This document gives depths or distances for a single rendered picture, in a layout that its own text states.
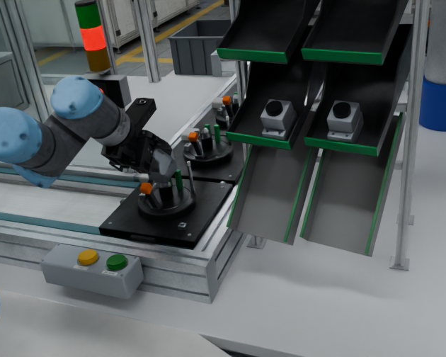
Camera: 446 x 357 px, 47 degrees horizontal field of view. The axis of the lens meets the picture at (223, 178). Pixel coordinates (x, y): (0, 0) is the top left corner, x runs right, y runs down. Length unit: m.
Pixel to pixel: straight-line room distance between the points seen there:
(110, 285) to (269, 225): 0.34
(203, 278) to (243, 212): 0.16
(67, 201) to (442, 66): 1.16
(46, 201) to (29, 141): 0.73
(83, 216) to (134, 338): 0.41
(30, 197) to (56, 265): 0.42
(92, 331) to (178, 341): 0.19
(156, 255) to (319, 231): 0.34
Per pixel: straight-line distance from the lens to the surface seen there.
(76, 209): 1.41
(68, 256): 1.17
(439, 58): 1.72
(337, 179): 1.05
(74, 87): 0.89
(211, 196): 1.24
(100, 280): 1.10
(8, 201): 1.55
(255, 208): 1.07
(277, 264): 1.19
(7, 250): 1.35
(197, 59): 3.17
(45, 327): 1.17
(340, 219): 1.03
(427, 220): 1.35
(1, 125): 0.77
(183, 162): 1.41
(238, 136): 0.97
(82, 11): 1.25
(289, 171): 1.06
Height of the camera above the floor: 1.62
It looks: 30 degrees down
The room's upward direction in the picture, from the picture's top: 7 degrees counter-clockwise
